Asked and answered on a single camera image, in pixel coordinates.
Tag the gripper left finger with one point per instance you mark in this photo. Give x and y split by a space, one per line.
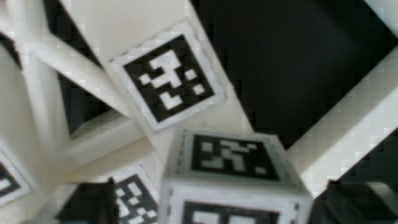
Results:
92 207

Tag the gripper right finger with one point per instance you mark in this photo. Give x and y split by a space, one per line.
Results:
357 203

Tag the marker cube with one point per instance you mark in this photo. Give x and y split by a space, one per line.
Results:
230 183

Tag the white chair back frame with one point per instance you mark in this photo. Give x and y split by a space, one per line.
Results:
111 79

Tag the white front fence bar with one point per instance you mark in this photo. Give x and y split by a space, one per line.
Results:
355 90

